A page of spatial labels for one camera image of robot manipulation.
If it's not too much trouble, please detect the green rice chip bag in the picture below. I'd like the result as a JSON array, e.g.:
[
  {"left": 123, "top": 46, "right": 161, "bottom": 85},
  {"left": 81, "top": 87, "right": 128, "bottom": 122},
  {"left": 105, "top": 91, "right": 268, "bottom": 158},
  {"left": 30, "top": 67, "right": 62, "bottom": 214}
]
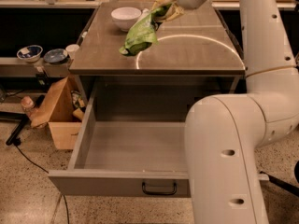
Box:
[{"left": 119, "top": 8, "right": 162, "bottom": 56}]

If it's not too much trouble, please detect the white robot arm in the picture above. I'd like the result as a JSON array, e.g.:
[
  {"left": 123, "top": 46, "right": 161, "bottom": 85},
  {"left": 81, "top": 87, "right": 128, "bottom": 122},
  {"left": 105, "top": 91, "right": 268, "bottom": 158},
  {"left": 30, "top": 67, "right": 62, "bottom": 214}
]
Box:
[{"left": 154, "top": 0, "right": 299, "bottom": 224}]

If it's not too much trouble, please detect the grey cabinet with brown top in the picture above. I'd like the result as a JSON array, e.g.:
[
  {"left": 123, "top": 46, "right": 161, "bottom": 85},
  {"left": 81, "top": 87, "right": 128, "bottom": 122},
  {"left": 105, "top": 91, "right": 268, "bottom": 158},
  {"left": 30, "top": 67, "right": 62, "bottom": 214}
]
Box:
[{"left": 70, "top": 2, "right": 245, "bottom": 120}]

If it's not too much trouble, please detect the grey open top drawer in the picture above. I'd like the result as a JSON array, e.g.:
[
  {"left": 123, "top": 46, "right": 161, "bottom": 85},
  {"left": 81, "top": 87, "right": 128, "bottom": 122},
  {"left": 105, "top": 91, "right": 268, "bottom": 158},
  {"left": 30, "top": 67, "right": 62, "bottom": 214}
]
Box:
[{"left": 48, "top": 80, "right": 270, "bottom": 200}]

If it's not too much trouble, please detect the silver drink can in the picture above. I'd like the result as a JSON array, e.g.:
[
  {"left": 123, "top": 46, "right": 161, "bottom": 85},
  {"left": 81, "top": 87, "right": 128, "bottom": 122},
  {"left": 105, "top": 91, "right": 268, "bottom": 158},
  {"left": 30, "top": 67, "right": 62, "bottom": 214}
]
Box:
[{"left": 140, "top": 8, "right": 150, "bottom": 20}]

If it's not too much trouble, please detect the small white cup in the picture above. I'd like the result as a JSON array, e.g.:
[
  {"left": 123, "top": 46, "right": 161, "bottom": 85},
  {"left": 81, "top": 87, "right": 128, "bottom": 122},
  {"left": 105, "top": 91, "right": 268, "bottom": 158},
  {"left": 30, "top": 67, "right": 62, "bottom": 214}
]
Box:
[{"left": 65, "top": 44, "right": 79, "bottom": 59}]

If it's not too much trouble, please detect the blue grey bowl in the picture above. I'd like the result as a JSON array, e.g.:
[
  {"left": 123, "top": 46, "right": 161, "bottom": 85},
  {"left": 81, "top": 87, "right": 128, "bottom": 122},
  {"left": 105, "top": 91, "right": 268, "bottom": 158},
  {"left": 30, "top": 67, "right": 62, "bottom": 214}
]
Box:
[{"left": 43, "top": 49, "right": 68, "bottom": 64}]

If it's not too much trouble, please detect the blue white patterned bowl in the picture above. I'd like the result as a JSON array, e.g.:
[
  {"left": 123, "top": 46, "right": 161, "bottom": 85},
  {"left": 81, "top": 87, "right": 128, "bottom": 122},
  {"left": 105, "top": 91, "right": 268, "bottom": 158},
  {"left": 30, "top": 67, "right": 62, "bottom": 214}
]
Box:
[{"left": 17, "top": 45, "right": 43, "bottom": 63}]

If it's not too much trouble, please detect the cardboard box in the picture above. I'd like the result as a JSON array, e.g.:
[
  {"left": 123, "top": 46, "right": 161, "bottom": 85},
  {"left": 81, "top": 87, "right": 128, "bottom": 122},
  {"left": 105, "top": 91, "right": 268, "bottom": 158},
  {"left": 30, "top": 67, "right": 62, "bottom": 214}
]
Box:
[{"left": 31, "top": 77, "right": 81, "bottom": 149}]

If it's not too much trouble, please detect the grey side shelf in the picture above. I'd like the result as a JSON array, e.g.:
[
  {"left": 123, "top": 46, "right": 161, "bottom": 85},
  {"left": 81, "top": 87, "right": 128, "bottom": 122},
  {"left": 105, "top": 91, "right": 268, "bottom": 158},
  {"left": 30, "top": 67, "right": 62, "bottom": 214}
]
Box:
[{"left": 0, "top": 58, "right": 69, "bottom": 77}]

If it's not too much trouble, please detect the plastic bottle on floor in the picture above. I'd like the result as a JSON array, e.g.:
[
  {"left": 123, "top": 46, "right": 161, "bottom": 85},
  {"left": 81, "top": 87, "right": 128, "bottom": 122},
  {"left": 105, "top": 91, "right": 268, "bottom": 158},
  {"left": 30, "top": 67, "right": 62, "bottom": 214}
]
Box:
[{"left": 21, "top": 96, "right": 38, "bottom": 120}]

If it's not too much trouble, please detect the black stand leg left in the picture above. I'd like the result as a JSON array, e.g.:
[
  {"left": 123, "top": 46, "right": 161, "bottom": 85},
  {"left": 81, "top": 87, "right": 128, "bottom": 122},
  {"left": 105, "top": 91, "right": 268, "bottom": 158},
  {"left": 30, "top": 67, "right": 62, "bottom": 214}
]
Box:
[{"left": 0, "top": 111, "right": 29, "bottom": 146}]

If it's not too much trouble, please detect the black stand leg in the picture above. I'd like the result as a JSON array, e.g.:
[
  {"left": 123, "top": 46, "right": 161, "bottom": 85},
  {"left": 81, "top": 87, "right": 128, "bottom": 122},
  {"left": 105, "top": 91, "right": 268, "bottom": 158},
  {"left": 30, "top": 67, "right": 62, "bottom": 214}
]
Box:
[
  {"left": 259, "top": 171, "right": 299, "bottom": 197},
  {"left": 0, "top": 111, "right": 29, "bottom": 146}
]

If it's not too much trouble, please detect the black stand leg right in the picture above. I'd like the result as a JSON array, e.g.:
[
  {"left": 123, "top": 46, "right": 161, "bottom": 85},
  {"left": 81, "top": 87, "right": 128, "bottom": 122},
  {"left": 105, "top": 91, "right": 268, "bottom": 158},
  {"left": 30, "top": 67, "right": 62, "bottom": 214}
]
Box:
[{"left": 259, "top": 171, "right": 299, "bottom": 197}]

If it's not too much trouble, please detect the black drawer handle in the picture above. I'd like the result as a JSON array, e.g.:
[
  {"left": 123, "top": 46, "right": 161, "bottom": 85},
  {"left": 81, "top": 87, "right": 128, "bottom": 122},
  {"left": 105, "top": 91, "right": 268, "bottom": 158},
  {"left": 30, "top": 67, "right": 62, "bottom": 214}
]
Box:
[{"left": 141, "top": 182, "right": 178, "bottom": 196}]

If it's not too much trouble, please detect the black floor cable left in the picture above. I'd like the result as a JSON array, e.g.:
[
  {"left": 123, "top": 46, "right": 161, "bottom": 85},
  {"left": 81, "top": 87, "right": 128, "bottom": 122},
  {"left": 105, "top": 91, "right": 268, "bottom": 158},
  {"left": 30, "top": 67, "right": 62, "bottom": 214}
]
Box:
[{"left": 12, "top": 138, "right": 70, "bottom": 224}]

